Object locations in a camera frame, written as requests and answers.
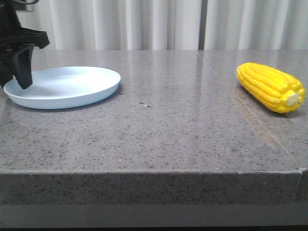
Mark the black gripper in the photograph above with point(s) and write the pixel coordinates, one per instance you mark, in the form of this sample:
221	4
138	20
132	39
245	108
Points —
20	41

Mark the light blue round plate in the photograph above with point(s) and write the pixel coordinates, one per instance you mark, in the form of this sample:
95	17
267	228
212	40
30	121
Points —
64	87

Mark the yellow corn cob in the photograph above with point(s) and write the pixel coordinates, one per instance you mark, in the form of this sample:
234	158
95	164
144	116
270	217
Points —
276	90

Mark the white pleated curtain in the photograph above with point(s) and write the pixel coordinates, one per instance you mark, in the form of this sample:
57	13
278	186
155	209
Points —
171	24

